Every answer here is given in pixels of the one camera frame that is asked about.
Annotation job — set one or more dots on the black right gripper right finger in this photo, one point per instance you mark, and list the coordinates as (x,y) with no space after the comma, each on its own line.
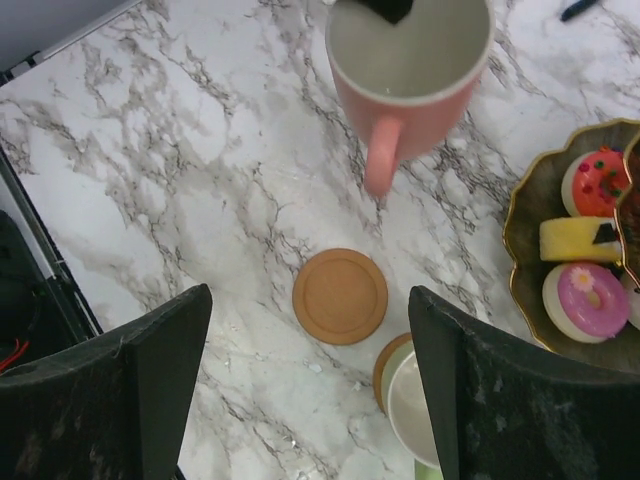
(502,408)

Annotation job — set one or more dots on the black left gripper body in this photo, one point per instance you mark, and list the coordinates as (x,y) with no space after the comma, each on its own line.
(391,11)

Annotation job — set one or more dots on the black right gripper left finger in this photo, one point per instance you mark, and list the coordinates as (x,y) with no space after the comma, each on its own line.
(112,407)

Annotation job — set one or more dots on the pink mug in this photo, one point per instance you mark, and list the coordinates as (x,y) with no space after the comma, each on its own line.
(404,86)

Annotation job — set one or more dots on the green mug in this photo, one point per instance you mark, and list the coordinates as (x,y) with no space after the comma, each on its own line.
(408,413)

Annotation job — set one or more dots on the round wooden coaster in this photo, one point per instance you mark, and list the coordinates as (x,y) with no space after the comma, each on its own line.
(340,296)
(381,363)

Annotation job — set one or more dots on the pink frosted donut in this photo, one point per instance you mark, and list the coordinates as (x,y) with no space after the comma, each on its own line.
(586,302)

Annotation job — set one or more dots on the yellow cake slice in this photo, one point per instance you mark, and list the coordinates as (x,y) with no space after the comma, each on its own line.
(584,238)

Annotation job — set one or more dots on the three-tier grey cake stand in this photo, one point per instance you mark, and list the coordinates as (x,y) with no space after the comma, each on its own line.
(537,198)

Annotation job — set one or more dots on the red frosted donut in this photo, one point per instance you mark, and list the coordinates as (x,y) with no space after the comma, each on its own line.
(594,182)

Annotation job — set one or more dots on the white chocolate-striped donut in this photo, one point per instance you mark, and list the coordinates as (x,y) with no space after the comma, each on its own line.
(634,299)

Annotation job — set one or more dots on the blue handled pliers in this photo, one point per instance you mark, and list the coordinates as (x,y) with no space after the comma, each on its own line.
(576,8)

